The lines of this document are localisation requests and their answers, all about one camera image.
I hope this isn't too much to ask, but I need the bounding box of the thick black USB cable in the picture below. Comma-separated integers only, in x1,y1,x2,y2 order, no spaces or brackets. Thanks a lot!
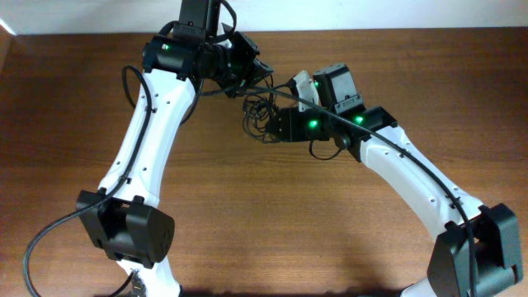
241,92,285,144

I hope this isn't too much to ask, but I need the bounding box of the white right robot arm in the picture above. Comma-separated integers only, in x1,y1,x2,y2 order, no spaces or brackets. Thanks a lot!
266,64,524,296

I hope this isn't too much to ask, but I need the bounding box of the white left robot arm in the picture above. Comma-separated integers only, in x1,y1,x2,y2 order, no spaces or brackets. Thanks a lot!
77,1,271,296

